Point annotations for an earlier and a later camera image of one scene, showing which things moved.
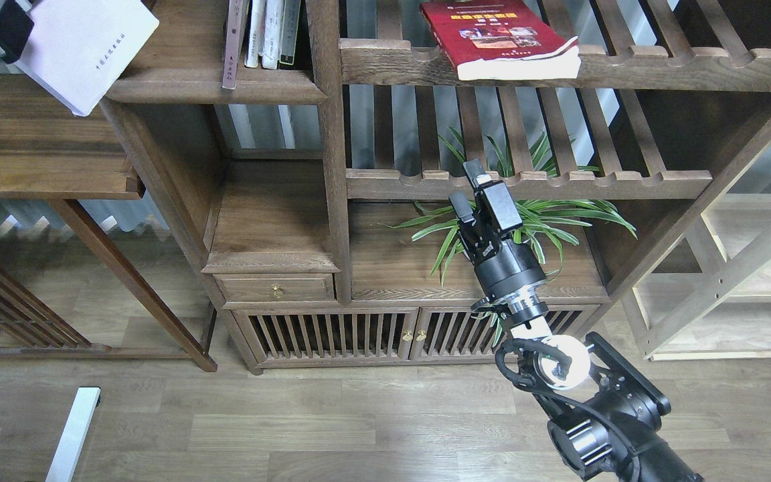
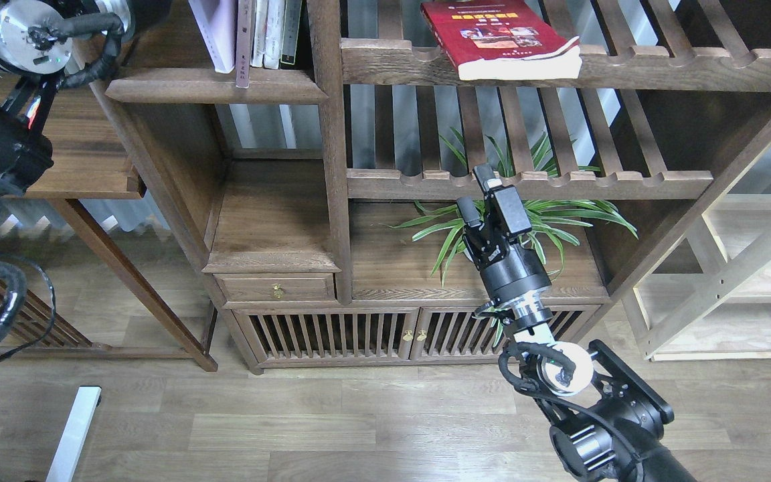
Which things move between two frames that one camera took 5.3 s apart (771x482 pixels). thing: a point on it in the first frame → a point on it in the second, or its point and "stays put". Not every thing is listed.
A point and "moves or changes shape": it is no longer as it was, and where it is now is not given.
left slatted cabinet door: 302,335 stays put
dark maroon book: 233,45 moves or changes shape
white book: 77,49 → 216,20
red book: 501,40 stays put
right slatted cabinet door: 458,333 stays put
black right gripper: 502,265 stays put
